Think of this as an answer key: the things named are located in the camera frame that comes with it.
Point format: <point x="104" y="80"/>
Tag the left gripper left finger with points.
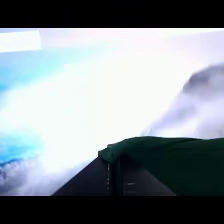
<point x="93" y="180"/>

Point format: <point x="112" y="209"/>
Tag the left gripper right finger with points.
<point x="136" y="181"/>

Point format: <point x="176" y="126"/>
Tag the dark green garment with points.
<point x="186" y="163"/>

